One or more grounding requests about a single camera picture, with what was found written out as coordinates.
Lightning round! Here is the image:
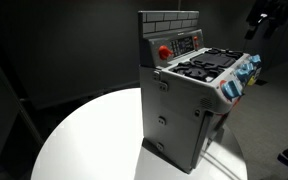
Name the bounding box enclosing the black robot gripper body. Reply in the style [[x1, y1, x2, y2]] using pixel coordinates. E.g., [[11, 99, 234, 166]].
[[245, 0, 288, 40]]

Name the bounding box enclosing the blue far stove knob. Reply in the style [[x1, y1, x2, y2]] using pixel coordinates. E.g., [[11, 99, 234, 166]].
[[249, 55, 261, 65]]

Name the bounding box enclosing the blue stove knob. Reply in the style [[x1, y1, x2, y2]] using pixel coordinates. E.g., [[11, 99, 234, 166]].
[[249, 55, 261, 65], [235, 63, 254, 81], [221, 80, 242, 100]]

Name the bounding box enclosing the blue middle stove knob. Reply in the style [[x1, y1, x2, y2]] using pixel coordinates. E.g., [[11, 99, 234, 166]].
[[235, 63, 254, 81]]

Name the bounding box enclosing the black stove burner grate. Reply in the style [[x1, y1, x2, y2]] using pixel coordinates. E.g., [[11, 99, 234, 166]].
[[171, 48, 243, 82]]

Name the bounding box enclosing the blue front stove knob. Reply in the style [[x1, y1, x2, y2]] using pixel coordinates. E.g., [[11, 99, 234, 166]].
[[221, 80, 242, 100]]

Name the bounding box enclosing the grey toy stove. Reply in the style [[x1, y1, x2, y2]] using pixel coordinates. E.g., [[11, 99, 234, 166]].
[[138, 11, 261, 174]]

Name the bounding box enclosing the red round timer knob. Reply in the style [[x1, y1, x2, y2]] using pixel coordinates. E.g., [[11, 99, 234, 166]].
[[158, 45, 173, 60]]

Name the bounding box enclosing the round white table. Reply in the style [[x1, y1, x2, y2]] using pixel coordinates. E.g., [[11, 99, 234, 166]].
[[31, 88, 248, 180]]

